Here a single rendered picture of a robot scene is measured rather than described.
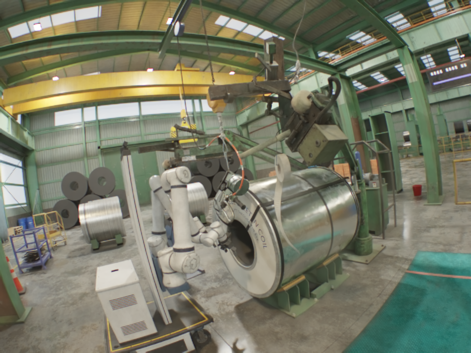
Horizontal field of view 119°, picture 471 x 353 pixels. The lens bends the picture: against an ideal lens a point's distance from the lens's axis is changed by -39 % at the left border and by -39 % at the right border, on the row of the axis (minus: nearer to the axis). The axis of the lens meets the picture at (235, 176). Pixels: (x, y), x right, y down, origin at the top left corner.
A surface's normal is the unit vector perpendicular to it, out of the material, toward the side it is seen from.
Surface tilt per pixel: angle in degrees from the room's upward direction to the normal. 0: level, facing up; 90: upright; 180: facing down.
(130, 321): 90
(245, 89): 90
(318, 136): 90
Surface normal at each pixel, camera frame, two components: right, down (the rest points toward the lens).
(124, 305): 0.53, -0.07
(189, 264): 0.76, -0.04
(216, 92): 0.29, -0.03
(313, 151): -0.85, 0.15
